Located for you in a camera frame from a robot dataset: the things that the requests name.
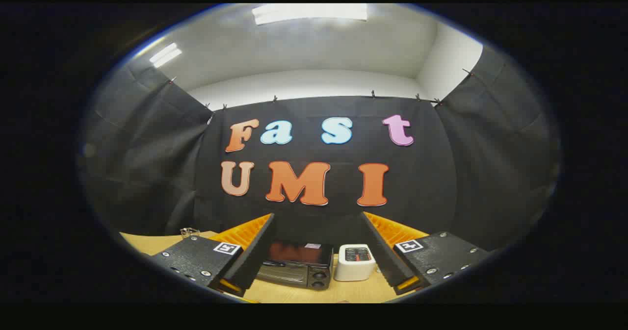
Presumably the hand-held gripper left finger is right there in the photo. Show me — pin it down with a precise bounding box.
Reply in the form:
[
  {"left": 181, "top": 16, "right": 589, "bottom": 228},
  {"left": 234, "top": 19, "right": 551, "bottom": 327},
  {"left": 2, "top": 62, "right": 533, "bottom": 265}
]
[{"left": 147, "top": 213, "right": 276, "bottom": 298}]

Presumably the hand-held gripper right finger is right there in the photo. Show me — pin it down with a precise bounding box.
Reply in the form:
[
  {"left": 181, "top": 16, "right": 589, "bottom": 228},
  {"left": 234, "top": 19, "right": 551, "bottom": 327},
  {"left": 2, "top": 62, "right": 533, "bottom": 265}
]
[{"left": 361, "top": 211, "right": 491, "bottom": 296}]

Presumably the black toaster oven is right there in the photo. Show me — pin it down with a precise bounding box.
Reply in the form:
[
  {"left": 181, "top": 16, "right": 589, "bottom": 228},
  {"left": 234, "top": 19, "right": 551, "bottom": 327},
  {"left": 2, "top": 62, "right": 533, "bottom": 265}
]
[{"left": 255, "top": 241, "right": 335, "bottom": 291}]

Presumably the white bread toaster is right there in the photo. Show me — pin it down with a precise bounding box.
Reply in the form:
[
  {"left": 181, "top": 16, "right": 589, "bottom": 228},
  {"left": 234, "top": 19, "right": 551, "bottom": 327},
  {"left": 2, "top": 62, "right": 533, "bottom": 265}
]
[{"left": 334, "top": 244, "right": 377, "bottom": 282}]

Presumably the black backdrop cloth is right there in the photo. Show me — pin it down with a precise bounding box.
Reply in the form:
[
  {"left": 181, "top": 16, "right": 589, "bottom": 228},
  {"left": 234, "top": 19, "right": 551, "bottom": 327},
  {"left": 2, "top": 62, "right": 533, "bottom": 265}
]
[{"left": 78, "top": 46, "right": 561, "bottom": 252}]

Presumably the small ceiling light panel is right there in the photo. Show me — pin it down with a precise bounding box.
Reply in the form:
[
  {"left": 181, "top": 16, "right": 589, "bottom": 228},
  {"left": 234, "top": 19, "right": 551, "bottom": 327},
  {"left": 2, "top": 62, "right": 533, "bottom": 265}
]
[{"left": 149, "top": 42, "right": 183, "bottom": 69}]

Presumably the large ceiling light panel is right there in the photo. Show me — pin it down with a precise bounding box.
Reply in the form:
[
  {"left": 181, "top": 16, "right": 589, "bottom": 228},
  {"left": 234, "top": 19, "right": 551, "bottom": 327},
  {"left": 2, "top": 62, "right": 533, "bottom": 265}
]
[{"left": 251, "top": 3, "right": 369, "bottom": 26}]

